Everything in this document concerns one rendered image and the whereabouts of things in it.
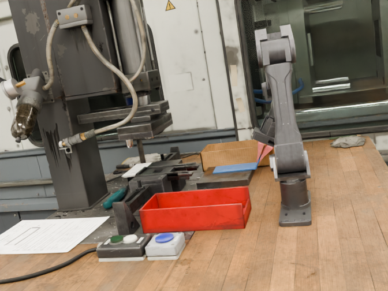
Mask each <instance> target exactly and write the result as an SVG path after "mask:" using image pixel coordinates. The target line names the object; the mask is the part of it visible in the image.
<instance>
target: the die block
mask: <svg viewBox="0 0 388 291"><path fill-rule="evenodd" d="M142 185H149V186H150V190H151V196H150V197H149V198H148V199H147V200H146V201H145V203H146V202H148V201H149V200H150V198H152V197H153V195H154V194H155V193H165V192H180V191H182V189H183V188H184V187H185V186H186V180H173V181H168V179H165V180H164V182H161V183H153V184H142ZM136 188H137V185H130V192H131V193H132V192H133V191H134V190H135V189H136Z"/></svg>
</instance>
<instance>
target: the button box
mask: <svg viewBox="0 0 388 291"><path fill-rule="evenodd" d="M133 235H136V236H137V239H136V240H135V241H132V242H124V240H122V241H120V242H117V243H111V242H110V239H111V238H112V237H114V236H108V238H107V239H105V241H104V242H100V243H99V244H98V246H97V247H95V248H91V249H88V250H86V251H84V252H82V253H80V254H78V255H77V256H75V257H73V258H71V259H70V260H68V261H66V262H63V263H61V264H59V265H56V266H54V267H50V268H47V269H45V270H42V271H38V272H35V273H32V274H28V275H23V276H20V277H14V278H8V279H0V284H3V283H11V282H17V281H22V280H25V279H30V278H33V277H37V276H40V275H43V274H46V273H49V272H52V271H55V270H57V269H60V268H63V267H65V266H67V265H69V264H71V263H73V262H75V261H76V260H78V259H80V258H82V257H83V256H85V255H86V254H88V253H91V252H96V253H97V256H98V258H99V262H118V261H139V260H144V259H145V257H146V256H147V255H146V250H145V247H146V246H147V244H148V243H149V242H150V241H151V239H152V235H151V234H133Z"/></svg>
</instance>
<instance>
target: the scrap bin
mask: <svg viewBox="0 0 388 291"><path fill-rule="evenodd" d="M251 208H252V207H251V200H250V195H249V188H248V186H241V187H233V188H218V189H203V190H195V191H180V192H165V193H155V194H154V195H153V197H152V198H150V200H149V201H148V202H146V204H145V205H144V206H142V208H141V209H139V214H140V220H141V225H142V229H143V233H165V232H189V231H201V230H225V229H245V227H246V224H247V221H248V218H249V215H250V212H251Z"/></svg>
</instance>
